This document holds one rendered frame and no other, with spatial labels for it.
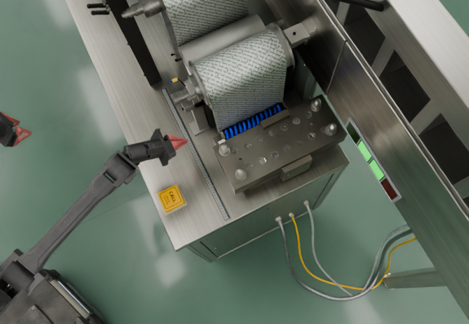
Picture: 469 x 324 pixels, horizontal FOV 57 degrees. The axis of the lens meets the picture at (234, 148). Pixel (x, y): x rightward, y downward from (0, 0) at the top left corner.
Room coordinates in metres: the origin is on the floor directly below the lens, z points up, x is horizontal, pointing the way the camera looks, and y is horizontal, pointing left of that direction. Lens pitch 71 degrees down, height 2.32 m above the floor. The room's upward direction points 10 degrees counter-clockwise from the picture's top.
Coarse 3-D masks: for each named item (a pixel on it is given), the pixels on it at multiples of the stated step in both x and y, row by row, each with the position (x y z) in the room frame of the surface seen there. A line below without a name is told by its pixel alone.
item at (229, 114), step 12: (276, 84) 0.57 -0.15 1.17; (252, 96) 0.55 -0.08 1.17; (264, 96) 0.56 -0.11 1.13; (276, 96) 0.57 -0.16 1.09; (216, 108) 0.51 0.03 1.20; (228, 108) 0.52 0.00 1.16; (240, 108) 0.53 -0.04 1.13; (252, 108) 0.55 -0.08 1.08; (264, 108) 0.56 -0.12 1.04; (216, 120) 0.51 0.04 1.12; (228, 120) 0.52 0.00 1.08; (240, 120) 0.53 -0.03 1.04
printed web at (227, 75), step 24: (168, 0) 0.76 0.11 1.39; (192, 0) 0.76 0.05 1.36; (216, 0) 0.78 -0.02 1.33; (240, 0) 0.80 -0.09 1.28; (168, 24) 0.88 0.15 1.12; (192, 24) 0.75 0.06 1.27; (216, 24) 0.78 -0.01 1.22; (240, 48) 0.63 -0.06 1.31; (264, 48) 0.61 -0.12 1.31; (216, 72) 0.57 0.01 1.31; (240, 72) 0.56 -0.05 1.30; (264, 72) 0.56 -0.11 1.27; (216, 96) 0.52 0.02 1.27; (240, 96) 0.54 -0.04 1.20
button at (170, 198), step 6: (174, 186) 0.38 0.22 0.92; (162, 192) 0.37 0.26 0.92; (168, 192) 0.37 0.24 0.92; (174, 192) 0.36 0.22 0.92; (162, 198) 0.35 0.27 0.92; (168, 198) 0.35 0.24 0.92; (174, 198) 0.34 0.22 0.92; (180, 198) 0.34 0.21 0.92; (162, 204) 0.33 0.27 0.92; (168, 204) 0.33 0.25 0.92; (174, 204) 0.32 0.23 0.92; (180, 204) 0.32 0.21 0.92; (168, 210) 0.31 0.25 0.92
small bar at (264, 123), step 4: (280, 112) 0.53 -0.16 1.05; (284, 112) 0.53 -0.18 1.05; (288, 112) 0.53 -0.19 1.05; (272, 116) 0.52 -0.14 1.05; (276, 116) 0.52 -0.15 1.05; (280, 116) 0.52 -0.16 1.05; (284, 116) 0.52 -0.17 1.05; (288, 116) 0.52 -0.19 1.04; (264, 120) 0.52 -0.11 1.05; (268, 120) 0.51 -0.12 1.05; (272, 120) 0.51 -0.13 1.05; (276, 120) 0.51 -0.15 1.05; (280, 120) 0.51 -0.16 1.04; (264, 124) 0.50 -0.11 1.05; (268, 124) 0.50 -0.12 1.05; (272, 124) 0.50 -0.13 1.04; (264, 128) 0.49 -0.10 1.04
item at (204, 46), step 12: (228, 24) 0.77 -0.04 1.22; (240, 24) 0.75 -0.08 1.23; (252, 24) 0.75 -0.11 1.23; (204, 36) 0.74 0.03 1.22; (216, 36) 0.73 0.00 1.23; (228, 36) 0.72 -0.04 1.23; (240, 36) 0.71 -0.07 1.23; (180, 48) 0.71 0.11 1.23; (192, 48) 0.70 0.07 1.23; (204, 48) 0.69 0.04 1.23; (216, 48) 0.69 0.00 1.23; (192, 60) 0.66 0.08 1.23
